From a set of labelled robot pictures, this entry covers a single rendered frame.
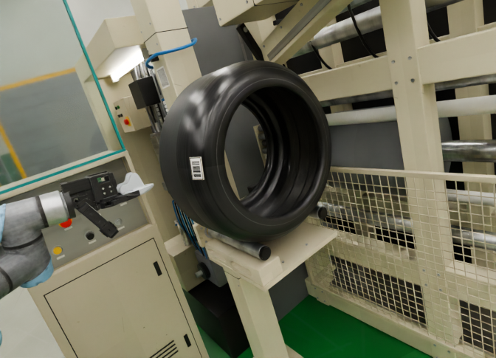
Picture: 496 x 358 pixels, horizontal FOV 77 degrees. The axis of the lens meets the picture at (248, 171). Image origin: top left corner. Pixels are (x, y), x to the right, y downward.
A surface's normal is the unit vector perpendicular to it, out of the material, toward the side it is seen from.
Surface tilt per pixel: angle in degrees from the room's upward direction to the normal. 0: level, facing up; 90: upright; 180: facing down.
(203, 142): 71
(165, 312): 90
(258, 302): 90
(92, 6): 90
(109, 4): 90
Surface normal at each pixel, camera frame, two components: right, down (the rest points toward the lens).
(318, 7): -0.77, 0.37
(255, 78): 0.51, -0.11
